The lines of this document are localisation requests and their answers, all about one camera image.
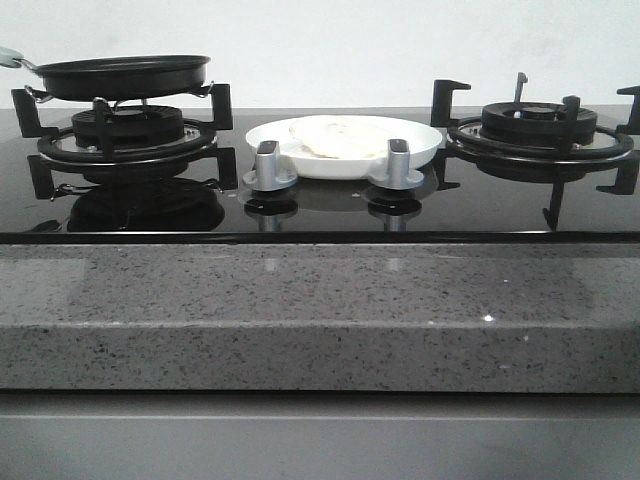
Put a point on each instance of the white ceramic plate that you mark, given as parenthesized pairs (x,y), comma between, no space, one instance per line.
(423,141)

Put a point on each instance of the white fried egg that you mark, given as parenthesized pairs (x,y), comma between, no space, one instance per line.
(341,136)

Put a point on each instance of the black frying pan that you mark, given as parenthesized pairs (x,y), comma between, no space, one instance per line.
(120,78)

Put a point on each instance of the silver left stove knob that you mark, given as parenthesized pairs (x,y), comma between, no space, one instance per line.
(269,173)

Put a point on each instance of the silver stove knob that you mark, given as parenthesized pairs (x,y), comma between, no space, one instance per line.
(269,173)
(397,173)

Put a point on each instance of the silver right stove knob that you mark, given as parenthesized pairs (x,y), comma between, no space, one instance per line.
(397,173)

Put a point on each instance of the black right pan support grate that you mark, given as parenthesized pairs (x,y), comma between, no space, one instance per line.
(586,146)

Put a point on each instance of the black pan support grate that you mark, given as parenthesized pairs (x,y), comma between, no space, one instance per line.
(586,146)
(58,151)

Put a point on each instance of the black glass gas hob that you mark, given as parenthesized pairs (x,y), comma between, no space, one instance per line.
(463,200)

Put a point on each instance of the black left gas burner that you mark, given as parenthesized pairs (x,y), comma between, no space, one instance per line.
(131,127)

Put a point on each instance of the black gas burner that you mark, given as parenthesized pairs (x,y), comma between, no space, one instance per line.
(131,127)
(536,124)

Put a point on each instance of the black right gas burner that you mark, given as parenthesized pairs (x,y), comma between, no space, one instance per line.
(536,124)

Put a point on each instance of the black left pan support grate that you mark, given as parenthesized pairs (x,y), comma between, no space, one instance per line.
(58,151)

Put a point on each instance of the grey cabinet front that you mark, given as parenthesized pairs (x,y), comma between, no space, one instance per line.
(318,436)

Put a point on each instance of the small wire pan trivet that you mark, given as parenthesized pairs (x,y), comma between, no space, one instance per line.
(129,101)

